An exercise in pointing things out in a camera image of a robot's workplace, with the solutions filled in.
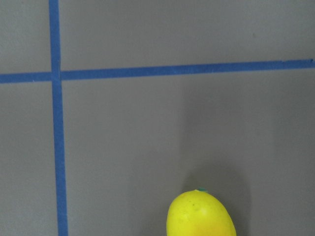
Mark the yellow mango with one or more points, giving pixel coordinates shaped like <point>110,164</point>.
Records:
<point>198,213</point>

